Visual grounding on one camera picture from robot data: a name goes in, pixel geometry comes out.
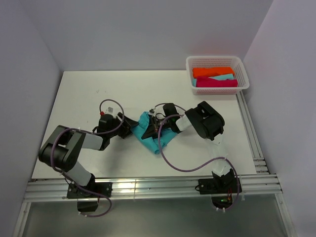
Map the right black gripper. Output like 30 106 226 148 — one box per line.
143 116 172 140

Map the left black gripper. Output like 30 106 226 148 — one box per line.
108 112 139 139

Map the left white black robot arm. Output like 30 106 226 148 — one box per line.
38 112 139 197

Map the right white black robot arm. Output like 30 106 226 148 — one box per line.
140 101 241 193

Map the pink rolled t shirt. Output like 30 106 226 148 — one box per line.
193 76 238 88

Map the white plastic basket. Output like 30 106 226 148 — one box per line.
186 55 249 95

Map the orange rolled t shirt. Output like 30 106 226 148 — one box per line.
193 67 235 78

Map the light teal rolled t shirt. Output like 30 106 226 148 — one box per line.
211 74 234 80

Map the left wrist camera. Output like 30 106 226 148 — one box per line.
100 107 114 119

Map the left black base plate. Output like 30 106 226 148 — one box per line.
67 182 112 199

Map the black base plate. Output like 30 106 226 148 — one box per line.
196 178 242 195
67 182 112 199

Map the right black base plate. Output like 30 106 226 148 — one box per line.
196 178 242 195

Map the aluminium rail frame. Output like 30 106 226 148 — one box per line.
13 92 297 237

